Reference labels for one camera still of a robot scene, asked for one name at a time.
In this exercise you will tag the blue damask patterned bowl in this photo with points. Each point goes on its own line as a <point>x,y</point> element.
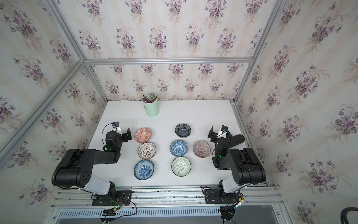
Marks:
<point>178,148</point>

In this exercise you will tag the aluminium rail frame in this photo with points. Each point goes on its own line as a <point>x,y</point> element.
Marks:
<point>171,204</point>

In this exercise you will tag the black petal patterned bowl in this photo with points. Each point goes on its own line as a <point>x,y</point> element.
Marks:
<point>183,130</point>

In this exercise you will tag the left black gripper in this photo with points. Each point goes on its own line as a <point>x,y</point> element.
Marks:
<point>127,135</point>

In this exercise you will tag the brown triangle patterned bowl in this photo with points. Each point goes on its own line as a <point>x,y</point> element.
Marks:
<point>147,150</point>

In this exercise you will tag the green triangle patterned bowl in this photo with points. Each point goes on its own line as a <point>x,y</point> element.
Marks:
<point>181,166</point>

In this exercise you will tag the pink striped bowl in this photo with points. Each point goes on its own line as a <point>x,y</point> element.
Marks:
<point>201,149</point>

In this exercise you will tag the orange patterned bowl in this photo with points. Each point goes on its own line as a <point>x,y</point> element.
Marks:
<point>143,135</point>

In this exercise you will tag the light green cup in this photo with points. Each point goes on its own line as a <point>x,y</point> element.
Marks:
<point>152,109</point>

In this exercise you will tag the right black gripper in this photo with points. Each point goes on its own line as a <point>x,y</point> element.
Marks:
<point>212,134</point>

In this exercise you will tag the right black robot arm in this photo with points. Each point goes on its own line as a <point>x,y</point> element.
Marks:
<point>246,168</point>

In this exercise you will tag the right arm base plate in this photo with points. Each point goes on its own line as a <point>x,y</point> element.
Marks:
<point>214,196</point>

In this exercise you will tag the colourful straws bundle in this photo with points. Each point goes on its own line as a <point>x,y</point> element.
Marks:
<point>150,97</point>

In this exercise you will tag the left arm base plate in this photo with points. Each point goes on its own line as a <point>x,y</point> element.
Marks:
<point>121,197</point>

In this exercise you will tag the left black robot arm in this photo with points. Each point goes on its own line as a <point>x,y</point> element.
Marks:
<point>75,168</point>

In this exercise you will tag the blue floral bowl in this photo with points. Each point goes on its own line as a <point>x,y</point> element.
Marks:
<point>144,169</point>

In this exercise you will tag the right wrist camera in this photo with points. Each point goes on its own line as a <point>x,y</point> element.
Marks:
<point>224,129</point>

